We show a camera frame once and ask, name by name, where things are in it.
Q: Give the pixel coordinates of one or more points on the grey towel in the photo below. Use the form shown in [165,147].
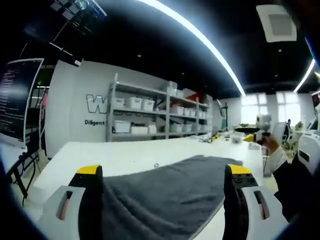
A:
[162,195]

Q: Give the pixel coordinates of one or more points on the person's right hand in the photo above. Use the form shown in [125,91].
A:
[271,144]

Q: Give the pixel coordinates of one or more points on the black pole stand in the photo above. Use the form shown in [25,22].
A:
[226,117]

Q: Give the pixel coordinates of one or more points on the pile of small tools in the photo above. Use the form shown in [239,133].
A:
[210,137]

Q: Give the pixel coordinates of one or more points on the white machine with dark window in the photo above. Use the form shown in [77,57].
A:
[310,150]

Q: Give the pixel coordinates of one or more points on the short ceiling light strip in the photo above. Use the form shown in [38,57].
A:
[303,76]

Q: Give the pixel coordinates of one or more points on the red container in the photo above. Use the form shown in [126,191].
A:
[193,96]

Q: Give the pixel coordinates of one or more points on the white desk with black legs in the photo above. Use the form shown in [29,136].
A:
[10,152]

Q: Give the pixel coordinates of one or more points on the white ceiling air vent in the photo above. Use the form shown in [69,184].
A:
[277,22]

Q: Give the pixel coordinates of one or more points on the long ceiling light strip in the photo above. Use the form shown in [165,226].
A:
[200,35]

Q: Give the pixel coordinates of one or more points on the grey metal shelf rack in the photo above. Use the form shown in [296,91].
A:
[140,88]

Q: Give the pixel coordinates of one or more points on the row of white storage bins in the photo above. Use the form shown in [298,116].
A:
[135,103]

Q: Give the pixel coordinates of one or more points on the dark computer monitor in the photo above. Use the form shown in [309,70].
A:
[17,100]

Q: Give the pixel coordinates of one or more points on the green exit sign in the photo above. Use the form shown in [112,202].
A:
[39,82]

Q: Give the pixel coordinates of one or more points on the dark hanging screen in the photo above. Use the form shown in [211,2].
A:
[80,15]

